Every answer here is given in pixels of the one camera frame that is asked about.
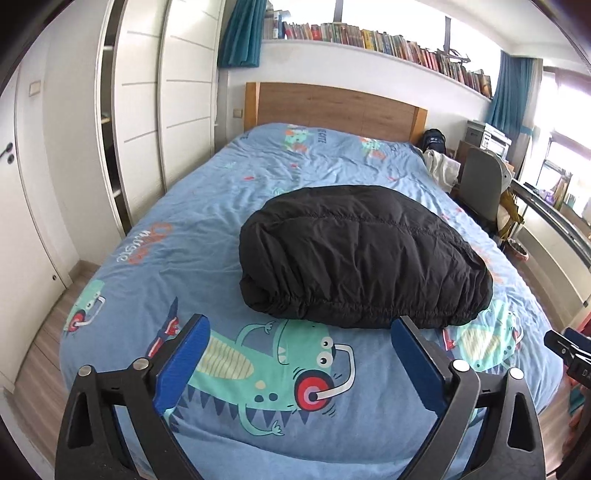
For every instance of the wooden headboard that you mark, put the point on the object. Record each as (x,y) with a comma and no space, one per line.
(332,104)

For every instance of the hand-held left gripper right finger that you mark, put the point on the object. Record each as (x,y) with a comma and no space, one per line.
(418,364)

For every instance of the blue printed bedspread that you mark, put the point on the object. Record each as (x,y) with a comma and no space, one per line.
(207,230)

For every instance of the small plant pot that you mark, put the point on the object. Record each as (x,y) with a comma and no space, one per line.
(518,251)

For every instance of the white cloth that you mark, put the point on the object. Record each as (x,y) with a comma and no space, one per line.
(443,168)

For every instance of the grey chair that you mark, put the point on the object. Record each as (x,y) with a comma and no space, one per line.
(480,184)

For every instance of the dark backpack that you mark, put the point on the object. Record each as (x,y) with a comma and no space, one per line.
(434,141)

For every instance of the yellow cloth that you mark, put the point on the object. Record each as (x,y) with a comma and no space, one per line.
(508,212)

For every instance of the row of books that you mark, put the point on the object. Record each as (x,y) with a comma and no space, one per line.
(392,44)

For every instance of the black puffer jacket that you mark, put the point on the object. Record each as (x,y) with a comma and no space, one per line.
(360,254)

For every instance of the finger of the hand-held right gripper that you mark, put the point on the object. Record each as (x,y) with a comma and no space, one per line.
(561,344)

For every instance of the teal curtain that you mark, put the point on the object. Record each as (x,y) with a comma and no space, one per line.
(242,32)
(510,92)

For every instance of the grey printer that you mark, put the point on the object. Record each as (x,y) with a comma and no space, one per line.
(489,136)

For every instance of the white desk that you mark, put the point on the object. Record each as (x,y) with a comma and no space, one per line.
(554,217)

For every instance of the white wardrobe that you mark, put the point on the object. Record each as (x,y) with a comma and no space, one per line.
(161,101)

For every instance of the white door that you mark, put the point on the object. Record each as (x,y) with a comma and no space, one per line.
(27,230)

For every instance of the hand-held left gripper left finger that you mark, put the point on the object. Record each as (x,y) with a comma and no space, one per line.
(182,364)

